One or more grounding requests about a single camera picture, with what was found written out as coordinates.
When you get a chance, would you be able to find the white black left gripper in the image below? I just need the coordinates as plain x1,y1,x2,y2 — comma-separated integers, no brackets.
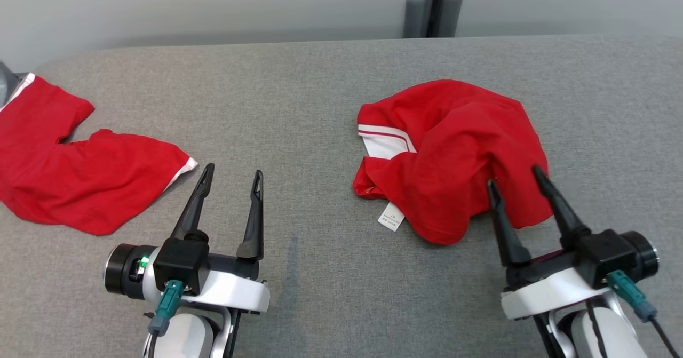
104,163,271,314

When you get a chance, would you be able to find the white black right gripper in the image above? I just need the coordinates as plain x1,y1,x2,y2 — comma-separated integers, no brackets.
486,165,660,321

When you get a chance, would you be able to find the red garment with white trim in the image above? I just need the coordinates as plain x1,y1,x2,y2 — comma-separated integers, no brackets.
0,73,198,236

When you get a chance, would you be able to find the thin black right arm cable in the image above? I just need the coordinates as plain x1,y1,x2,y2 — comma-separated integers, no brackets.
586,300,609,358

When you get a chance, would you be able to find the left cable with teal connector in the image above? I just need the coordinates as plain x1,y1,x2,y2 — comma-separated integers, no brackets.
145,280,185,358

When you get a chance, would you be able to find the grey tubular metal frame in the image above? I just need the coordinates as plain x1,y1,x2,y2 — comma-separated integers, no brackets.
0,62,27,108

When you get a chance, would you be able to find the red jersey with striped cuffs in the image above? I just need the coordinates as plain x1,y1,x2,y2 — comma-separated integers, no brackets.
352,79,554,245

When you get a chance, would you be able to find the grey partition post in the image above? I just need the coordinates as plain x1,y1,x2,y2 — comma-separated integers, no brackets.
403,0,464,38

